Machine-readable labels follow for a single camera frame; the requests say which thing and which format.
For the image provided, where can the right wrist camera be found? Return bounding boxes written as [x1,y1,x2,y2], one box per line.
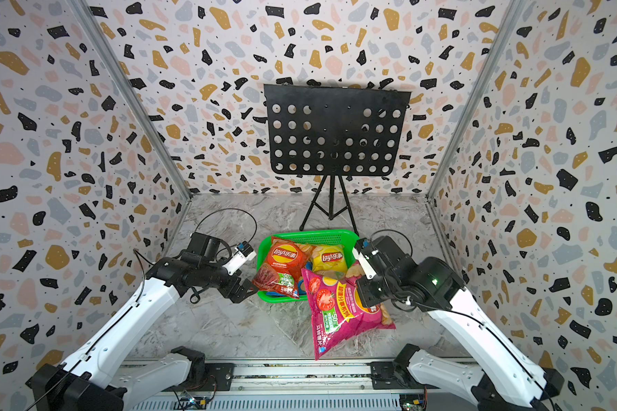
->
[352,238,377,280]

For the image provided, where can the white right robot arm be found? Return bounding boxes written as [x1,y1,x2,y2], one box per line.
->
[352,236,564,410]

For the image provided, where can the black perforated music stand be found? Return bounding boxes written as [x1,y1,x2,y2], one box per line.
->
[264,84,411,220]

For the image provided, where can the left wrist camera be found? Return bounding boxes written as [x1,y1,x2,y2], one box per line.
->
[223,241,256,276]

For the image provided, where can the red chips bag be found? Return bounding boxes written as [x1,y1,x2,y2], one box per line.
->
[253,237,309,299]

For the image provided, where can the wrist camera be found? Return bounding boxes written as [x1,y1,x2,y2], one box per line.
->
[223,241,256,276]
[352,238,377,280]

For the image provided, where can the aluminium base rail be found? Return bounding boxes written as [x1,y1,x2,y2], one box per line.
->
[110,354,475,410]

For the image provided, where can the yellow chips bag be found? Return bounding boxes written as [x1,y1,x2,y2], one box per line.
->
[310,245,348,274]

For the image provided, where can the blue chips bag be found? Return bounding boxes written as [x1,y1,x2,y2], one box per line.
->
[263,280,307,302]

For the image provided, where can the pink chips bag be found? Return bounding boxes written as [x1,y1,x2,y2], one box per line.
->
[302,263,396,360]

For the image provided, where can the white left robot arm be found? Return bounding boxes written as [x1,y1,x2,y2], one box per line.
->
[28,233,256,410]

